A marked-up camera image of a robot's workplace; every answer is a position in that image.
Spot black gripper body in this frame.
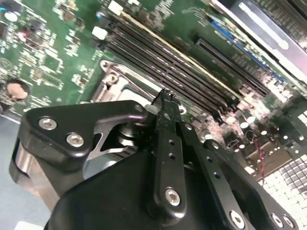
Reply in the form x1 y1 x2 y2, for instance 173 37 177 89
45 148 226 230

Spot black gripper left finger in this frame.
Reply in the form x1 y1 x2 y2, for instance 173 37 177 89
20 89 188 221

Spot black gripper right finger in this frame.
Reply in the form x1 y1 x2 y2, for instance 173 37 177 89
167 90 300 230

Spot metal socket cover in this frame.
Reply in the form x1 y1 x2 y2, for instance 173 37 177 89
94 71 156 104

